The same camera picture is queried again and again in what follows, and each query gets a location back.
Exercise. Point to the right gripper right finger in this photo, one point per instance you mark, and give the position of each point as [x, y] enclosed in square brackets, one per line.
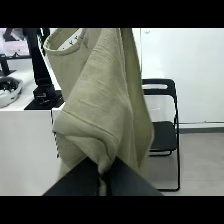
[130, 181]

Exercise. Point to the white desk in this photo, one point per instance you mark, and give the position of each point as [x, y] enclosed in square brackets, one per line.
[26, 146]

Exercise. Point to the olive green shirt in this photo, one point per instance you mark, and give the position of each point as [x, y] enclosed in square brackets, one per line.
[103, 100]

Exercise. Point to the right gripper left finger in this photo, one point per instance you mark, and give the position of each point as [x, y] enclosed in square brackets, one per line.
[80, 181]

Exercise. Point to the black folding chair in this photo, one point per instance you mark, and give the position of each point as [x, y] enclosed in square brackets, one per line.
[163, 135]

